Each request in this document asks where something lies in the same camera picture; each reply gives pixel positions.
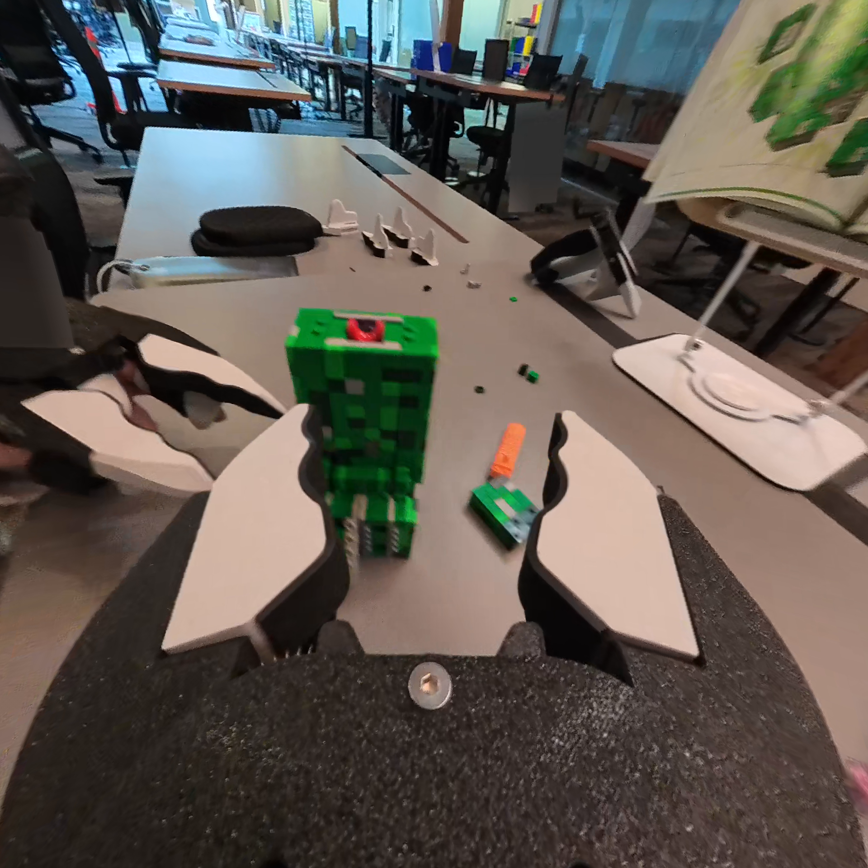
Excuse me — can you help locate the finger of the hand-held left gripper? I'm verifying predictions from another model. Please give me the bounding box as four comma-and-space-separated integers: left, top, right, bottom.
20, 375, 217, 495
137, 332, 287, 431

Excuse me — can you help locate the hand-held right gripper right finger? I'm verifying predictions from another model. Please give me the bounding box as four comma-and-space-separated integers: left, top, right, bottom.
517, 410, 701, 686

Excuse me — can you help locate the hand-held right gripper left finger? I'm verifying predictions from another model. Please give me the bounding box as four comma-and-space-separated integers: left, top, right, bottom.
161, 403, 351, 664

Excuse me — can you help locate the green lego creeper figure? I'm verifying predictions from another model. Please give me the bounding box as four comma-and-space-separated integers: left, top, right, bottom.
285, 308, 439, 565

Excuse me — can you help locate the small green lego block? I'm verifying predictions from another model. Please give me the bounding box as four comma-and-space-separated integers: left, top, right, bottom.
469, 478, 541, 550

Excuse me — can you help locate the lego instruction booklet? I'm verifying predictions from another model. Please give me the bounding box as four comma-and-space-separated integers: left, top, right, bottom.
643, 0, 868, 235

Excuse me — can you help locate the white power adapter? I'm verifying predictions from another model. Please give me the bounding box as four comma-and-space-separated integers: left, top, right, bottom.
129, 254, 299, 287

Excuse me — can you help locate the orange brick separator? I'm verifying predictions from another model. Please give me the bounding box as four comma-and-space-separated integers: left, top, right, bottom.
490, 422, 528, 479

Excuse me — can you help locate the black and white device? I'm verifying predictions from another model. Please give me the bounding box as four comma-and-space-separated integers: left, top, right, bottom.
529, 209, 642, 320

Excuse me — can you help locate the black office chair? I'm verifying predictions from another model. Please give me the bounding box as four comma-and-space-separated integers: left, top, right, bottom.
0, 0, 167, 167

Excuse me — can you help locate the wooden top desk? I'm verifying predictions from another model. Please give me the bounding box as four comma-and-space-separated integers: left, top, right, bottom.
157, 34, 275, 71
156, 60, 313, 130
372, 66, 565, 198

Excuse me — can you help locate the grey cabinet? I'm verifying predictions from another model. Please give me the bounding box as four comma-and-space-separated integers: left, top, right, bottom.
507, 102, 567, 217

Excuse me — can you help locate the white cable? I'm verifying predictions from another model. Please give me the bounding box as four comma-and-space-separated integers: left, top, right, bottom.
97, 261, 146, 296

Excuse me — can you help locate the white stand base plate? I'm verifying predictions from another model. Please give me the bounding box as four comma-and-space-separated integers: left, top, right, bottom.
612, 200, 868, 492

